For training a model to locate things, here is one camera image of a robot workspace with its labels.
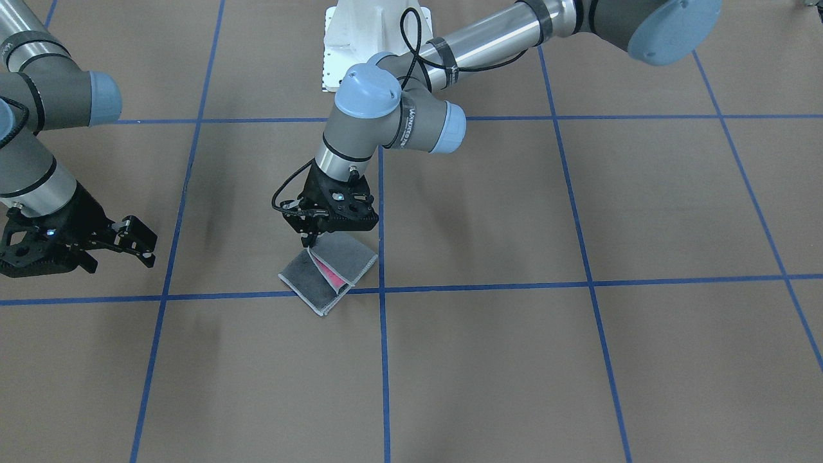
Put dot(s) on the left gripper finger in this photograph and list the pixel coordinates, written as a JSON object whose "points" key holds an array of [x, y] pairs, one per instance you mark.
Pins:
{"points": [[309, 240]]}

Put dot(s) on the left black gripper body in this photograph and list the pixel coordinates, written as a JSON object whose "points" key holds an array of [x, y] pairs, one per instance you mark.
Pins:
{"points": [[316, 182]]}

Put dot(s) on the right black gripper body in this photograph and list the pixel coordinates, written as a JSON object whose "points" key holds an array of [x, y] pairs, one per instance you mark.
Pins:
{"points": [[90, 218]]}

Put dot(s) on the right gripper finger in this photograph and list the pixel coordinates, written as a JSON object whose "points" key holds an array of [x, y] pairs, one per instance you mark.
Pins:
{"points": [[133, 234], [147, 257]]}

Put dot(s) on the pink towel with grey trim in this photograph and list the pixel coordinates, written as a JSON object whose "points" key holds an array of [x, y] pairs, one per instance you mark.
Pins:
{"points": [[324, 273]]}

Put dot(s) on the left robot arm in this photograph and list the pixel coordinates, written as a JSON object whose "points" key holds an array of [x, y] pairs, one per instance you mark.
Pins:
{"points": [[389, 100]]}

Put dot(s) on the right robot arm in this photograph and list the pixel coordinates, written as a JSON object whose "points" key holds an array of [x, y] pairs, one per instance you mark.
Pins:
{"points": [[43, 88]]}

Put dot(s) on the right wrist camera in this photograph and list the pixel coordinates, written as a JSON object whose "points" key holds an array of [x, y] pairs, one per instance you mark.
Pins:
{"points": [[20, 264]]}

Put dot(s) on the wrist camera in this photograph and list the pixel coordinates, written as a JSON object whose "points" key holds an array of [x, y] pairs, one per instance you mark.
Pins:
{"points": [[20, 264], [350, 206]]}

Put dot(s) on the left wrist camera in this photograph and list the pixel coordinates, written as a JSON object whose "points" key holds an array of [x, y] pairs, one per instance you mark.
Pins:
{"points": [[350, 206]]}

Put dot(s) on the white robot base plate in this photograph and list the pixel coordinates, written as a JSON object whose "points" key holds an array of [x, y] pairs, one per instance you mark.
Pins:
{"points": [[357, 30]]}

